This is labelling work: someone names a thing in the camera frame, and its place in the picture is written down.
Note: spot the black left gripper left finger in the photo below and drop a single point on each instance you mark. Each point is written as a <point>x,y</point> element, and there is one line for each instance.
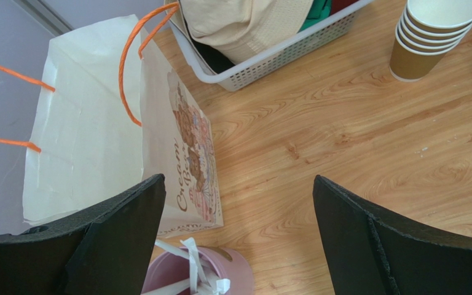
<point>103,249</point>

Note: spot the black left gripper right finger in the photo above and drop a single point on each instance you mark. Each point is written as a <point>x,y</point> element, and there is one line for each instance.
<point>370,249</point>

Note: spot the white paper bag orange handles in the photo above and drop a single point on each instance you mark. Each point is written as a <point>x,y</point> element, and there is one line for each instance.
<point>111,112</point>

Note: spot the pink plastic cup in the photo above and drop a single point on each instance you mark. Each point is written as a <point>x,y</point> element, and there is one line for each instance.
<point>226,263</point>

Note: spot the white plastic basket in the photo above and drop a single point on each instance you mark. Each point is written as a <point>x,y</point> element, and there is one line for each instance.
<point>271,59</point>

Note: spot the stack of paper cups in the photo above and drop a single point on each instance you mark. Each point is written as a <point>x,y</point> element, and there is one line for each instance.
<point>425,33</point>

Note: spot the green cloth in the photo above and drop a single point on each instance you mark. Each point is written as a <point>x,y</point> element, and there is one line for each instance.
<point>319,11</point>

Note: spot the dark red cloth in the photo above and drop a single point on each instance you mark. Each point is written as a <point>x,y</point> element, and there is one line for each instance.
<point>338,5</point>

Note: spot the beige bucket hat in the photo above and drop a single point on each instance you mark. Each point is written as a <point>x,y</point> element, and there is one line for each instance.
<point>241,29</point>

